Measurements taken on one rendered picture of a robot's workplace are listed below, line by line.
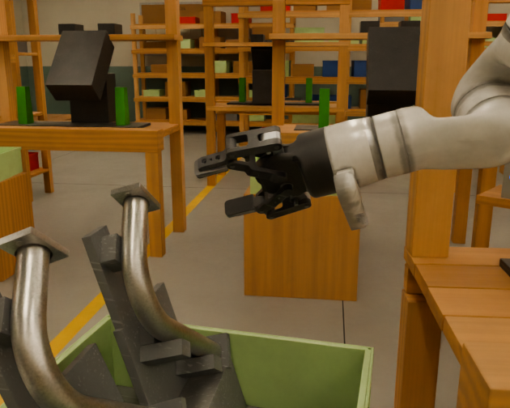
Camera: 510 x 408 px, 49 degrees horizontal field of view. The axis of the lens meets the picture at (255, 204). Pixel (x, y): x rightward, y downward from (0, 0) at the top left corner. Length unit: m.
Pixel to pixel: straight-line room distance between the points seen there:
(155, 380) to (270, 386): 0.20
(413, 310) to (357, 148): 0.94
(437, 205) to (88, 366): 0.97
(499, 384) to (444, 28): 0.79
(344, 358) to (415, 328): 0.70
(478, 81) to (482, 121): 0.06
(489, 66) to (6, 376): 0.55
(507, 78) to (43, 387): 0.53
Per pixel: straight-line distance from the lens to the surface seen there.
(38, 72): 6.12
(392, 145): 0.59
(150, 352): 0.71
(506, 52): 0.59
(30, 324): 0.53
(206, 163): 0.61
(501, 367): 0.95
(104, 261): 0.67
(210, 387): 0.79
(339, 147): 0.59
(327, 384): 0.85
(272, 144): 0.58
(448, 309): 1.17
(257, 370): 0.86
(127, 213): 0.68
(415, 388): 1.60
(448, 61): 1.37
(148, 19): 11.63
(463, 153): 0.60
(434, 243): 1.44
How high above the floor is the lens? 1.35
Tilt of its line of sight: 14 degrees down
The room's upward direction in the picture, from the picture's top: straight up
